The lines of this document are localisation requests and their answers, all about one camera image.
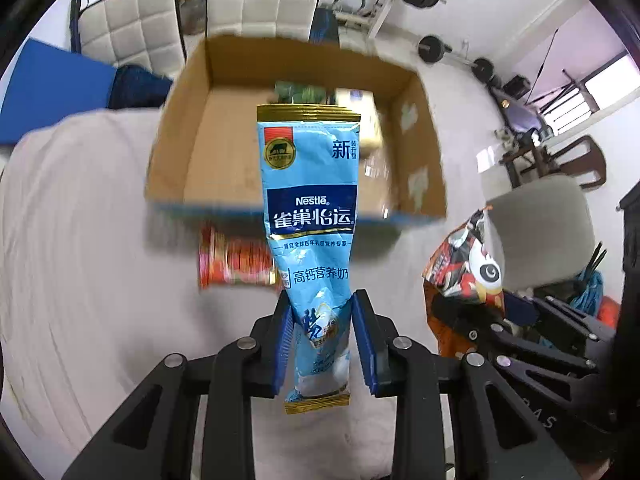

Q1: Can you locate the orange snack packet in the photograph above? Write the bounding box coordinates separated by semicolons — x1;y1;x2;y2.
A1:
422;208;504;343

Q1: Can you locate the blue Nestle milk sachet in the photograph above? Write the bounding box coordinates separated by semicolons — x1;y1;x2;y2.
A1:
257;103;360;415

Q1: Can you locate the green snack packet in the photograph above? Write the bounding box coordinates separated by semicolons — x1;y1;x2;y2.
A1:
274;81;335;105

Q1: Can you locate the grey office chair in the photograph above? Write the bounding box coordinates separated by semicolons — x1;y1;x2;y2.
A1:
487;174;596;292

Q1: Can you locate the grey table cloth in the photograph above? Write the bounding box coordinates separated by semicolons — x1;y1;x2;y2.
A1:
1;65;500;479

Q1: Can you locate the brown wooden chair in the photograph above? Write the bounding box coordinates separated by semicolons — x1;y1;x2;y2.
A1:
500;136;608;191

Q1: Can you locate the purple treadmill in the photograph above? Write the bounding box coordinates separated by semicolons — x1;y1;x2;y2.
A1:
487;76;549;134

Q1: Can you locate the floor barbell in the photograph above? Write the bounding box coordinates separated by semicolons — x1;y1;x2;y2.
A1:
418;35;495;84

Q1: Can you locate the open cardboard box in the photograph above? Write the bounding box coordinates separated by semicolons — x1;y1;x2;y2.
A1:
144;36;447;223

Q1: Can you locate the white weight bench rack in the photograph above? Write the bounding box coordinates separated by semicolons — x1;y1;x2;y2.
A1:
329;0;397;42

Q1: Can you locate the dark blue garment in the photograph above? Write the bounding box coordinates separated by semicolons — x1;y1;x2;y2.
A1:
107;64;174;110

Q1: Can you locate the blue foam mat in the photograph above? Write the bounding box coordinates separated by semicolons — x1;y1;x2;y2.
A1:
1;39;116;145

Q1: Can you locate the white padded chair left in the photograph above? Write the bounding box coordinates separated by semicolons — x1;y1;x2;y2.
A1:
70;0;186;78

